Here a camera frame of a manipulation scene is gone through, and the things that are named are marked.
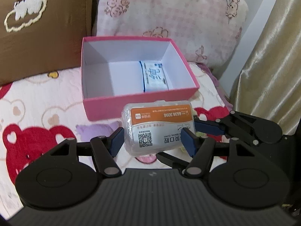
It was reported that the purple plush toy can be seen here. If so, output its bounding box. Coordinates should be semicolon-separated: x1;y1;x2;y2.
75;121;121;142

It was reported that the pink checked pillow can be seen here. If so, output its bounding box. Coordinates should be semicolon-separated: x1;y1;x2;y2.
92;0;249;69

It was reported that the blue wet wipes pack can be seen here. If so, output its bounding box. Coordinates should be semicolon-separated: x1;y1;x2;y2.
139;61;168;92

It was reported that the gold curtain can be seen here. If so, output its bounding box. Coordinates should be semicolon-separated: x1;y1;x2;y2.
230;0;300;135

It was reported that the pink cardboard box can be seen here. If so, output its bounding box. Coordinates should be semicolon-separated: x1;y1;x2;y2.
81;36;199;121

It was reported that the clear plastic floss box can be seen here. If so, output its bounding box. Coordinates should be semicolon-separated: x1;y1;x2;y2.
121;101;195;157

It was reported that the bear print blanket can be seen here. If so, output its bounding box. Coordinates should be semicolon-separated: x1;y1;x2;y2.
1;63;233;219

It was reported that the brown pillow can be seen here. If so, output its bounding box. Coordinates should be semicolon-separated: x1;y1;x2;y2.
1;0;92;85

